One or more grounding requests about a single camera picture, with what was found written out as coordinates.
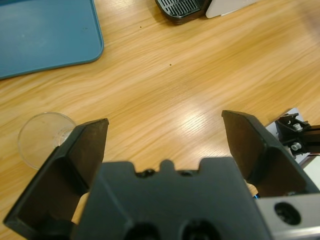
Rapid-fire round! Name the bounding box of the teal plastic tray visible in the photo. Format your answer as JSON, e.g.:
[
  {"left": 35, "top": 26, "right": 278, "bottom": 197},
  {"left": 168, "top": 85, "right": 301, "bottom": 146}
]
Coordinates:
[{"left": 0, "top": 0, "right": 105, "bottom": 81}]

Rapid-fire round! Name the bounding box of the clear drinking glass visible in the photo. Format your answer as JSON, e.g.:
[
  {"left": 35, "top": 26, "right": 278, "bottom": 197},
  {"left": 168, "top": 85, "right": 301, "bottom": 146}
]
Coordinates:
[{"left": 17, "top": 112, "right": 77, "bottom": 170}]

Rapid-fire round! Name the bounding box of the white capsule coffee machine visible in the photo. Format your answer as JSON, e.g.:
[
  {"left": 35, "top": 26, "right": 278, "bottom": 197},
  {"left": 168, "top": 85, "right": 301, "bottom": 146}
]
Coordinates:
[{"left": 154, "top": 0, "right": 253, "bottom": 25}]

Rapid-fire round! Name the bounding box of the dark camera post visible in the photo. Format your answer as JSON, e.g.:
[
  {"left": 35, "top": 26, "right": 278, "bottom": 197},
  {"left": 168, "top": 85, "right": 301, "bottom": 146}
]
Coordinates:
[{"left": 274, "top": 113, "right": 320, "bottom": 161}]

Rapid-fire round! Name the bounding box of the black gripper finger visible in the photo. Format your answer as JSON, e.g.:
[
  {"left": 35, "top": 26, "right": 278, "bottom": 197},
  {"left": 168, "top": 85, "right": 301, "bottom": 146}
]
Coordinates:
[
  {"left": 221, "top": 109, "right": 320, "bottom": 198},
  {"left": 3, "top": 118, "right": 110, "bottom": 236}
]

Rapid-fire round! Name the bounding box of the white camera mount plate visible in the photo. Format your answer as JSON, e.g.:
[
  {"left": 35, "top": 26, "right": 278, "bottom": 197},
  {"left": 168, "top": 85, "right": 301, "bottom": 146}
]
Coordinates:
[{"left": 264, "top": 107, "right": 320, "bottom": 176}]

